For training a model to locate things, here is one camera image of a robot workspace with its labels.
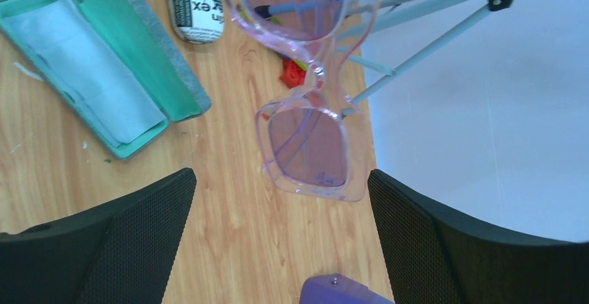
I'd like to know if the grey glasses case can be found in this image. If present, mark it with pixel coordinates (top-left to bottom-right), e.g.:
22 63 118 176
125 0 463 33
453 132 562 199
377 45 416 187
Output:
1 0 211 159

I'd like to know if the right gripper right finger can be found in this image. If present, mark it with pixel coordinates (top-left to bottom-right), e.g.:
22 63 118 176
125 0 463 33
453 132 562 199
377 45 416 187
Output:
367 169 588 303

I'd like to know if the red curved plastic piece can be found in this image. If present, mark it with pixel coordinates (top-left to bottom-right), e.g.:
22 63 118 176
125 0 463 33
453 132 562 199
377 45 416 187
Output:
256 59 308 123

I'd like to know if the blue cleaning cloth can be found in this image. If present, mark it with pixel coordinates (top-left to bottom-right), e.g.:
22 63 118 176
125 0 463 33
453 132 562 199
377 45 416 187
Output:
6 0 165 147

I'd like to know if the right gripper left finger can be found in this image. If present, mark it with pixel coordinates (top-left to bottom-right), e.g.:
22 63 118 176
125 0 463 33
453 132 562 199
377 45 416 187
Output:
1 168 197 303

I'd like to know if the striped printed glasses pouch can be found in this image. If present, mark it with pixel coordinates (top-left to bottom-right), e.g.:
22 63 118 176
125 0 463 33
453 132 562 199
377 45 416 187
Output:
167 0 224 44

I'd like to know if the grey tripod stand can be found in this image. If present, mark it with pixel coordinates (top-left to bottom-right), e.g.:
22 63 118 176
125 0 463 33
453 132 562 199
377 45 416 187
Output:
254 0 553 119

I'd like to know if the green rectangular block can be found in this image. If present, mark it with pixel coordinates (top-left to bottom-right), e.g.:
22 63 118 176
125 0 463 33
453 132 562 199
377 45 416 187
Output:
269 15 310 72

